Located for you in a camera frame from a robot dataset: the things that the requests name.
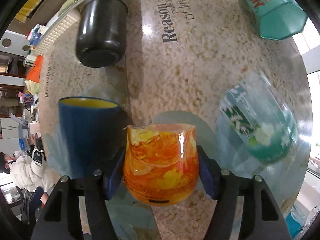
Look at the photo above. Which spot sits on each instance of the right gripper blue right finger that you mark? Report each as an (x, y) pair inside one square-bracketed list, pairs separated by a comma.
[(209, 172)]

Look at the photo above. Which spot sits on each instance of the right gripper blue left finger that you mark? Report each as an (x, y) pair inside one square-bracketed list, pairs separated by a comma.
[(113, 174)]

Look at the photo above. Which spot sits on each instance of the orange patterned glass cup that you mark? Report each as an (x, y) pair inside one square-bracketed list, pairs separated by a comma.
[(161, 165)]

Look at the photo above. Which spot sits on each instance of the dark blue cup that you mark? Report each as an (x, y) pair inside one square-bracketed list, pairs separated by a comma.
[(93, 130)]

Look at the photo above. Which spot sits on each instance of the clear green glass cup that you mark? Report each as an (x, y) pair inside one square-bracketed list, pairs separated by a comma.
[(260, 117)]

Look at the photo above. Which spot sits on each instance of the person in white jacket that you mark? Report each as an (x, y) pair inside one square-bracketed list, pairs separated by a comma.
[(29, 170)]

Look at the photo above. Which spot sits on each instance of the orange paper bag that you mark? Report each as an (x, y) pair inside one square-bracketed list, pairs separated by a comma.
[(34, 73)]

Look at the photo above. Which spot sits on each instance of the black thermos bottle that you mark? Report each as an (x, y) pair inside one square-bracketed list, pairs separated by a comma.
[(101, 38)]

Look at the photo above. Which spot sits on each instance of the teal hexagonal tin box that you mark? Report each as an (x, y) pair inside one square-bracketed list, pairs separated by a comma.
[(275, 19)]

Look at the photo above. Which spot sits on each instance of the yellow cloth on wall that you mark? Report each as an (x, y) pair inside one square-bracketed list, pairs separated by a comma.
[(26, 10)]

